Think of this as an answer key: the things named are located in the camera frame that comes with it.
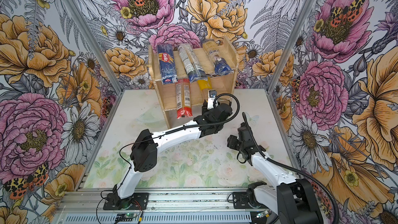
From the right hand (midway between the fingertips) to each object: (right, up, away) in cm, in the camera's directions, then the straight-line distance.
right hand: (232, 144), depth 88 cm
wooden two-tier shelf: (-4, +34, +7) cm, 35 cm away
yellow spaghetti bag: (-15, +34, +2) cm, 37 cm away
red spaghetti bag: (-27, +26, -5) cm, 38 cm away
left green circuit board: (-51, -28, -18) cm, 61 cm away
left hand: (-13, +23, -4) cm, 27 cm away
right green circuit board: (+12, -27, -17) cm, 34 cm away
